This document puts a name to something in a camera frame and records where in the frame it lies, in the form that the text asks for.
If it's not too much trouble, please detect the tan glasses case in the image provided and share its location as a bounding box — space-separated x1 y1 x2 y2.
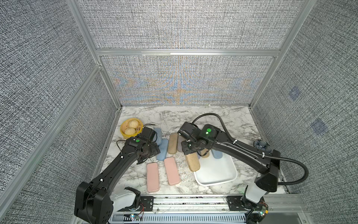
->
198 148 210 158
167 133 179 155
185 153 200 172

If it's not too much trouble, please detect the light blue case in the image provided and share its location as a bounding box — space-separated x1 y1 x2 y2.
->
154 128 162 146
211 149 223 159
156 139 169 161

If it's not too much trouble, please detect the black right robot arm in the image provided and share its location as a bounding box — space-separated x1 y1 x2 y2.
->
178 122 279 204

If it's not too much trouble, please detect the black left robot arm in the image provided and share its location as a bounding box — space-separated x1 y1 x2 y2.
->
74 127 160 224

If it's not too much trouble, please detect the grey fabric glasses case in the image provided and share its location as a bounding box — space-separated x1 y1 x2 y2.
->
177 135 185 153

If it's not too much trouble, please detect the pink glasses case left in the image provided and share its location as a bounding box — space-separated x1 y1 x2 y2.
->
146 162 160 193

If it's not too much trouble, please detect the pink glasses case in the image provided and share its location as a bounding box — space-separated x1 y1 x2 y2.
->
146 162 160 193
164 157 180 186

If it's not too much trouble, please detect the white plastic storage tray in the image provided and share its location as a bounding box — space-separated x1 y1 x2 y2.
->
194 154 238 186

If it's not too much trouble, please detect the pink glasses case right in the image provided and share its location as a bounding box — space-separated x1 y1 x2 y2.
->
164 157 180 186

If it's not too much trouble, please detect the white steamed bun front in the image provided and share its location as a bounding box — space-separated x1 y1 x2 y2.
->
124 127 137 135

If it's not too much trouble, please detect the white steamed bun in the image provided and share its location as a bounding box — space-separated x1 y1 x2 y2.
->
124 127 137 135
128 119 140 129

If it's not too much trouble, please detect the yellow bamboo steamer basket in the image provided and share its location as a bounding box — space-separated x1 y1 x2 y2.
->
120 118 144 139

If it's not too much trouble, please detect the white steamed bun back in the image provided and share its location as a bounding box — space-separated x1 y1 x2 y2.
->
128 119 140 129

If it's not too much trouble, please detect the dark blue flower bowl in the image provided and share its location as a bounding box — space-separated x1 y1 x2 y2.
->
253 140 272 153

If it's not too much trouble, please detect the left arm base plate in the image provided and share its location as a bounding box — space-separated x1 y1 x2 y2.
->
134 196 155 212

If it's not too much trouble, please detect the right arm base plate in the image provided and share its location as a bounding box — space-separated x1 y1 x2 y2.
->
226 195 268 211

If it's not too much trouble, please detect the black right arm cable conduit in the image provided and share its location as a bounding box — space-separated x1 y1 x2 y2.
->
191 112 309 186

